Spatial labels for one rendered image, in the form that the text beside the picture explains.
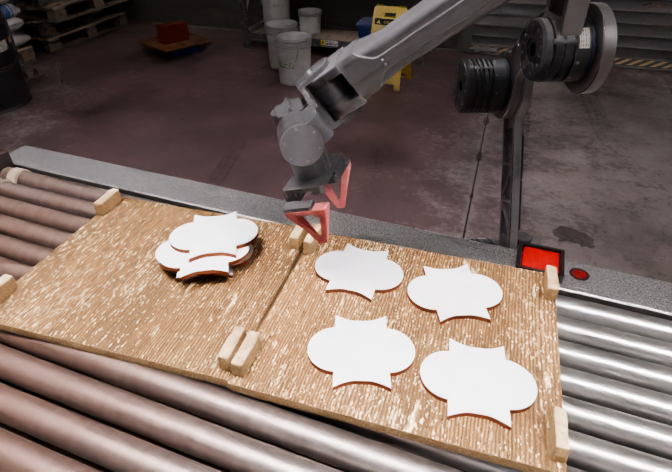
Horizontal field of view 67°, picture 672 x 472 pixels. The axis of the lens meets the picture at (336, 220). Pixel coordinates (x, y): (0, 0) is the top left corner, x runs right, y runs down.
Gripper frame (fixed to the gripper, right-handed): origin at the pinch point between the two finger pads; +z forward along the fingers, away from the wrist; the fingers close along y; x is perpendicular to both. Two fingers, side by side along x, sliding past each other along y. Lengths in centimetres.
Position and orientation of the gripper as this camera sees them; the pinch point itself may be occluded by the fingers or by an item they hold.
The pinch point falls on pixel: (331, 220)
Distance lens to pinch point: 81.6
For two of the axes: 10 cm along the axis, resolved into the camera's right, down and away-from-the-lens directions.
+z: 3.0, 8.1, 5.0
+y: -2.8, 5.8, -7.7
